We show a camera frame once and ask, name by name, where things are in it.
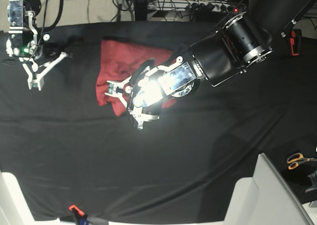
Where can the red long-sleeve shirt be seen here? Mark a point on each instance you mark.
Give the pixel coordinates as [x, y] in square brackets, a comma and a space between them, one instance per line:
[118, 61]

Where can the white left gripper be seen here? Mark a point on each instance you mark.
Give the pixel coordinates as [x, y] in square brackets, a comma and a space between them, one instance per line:
[143, 99]

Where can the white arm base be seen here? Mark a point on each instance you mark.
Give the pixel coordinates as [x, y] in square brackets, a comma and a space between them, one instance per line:
[265, 199]
[13, 207]

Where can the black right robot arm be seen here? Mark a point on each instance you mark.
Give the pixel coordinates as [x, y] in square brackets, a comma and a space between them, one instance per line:
[28, 45]

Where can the orange black clamp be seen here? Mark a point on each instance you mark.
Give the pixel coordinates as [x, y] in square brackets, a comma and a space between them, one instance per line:
[295, 41]

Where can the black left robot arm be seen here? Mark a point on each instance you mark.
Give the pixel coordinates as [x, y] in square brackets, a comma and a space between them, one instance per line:
[244, 40]

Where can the yellow-handled scissors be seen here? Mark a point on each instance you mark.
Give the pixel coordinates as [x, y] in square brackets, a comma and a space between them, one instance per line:
[298, 159]

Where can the white power strip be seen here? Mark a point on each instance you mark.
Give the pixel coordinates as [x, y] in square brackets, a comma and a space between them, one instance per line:
[212, 6]

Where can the orange blue front clamp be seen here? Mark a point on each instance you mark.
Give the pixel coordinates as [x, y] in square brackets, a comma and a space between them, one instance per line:
[78, 215]

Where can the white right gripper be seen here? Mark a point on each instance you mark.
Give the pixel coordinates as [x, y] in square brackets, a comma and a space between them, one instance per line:
[36, 72]

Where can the black table cloth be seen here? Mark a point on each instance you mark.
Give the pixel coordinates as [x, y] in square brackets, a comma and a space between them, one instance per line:
[64, 149]

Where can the black stand pole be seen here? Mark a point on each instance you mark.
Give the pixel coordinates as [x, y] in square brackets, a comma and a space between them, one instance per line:
[141, 9]

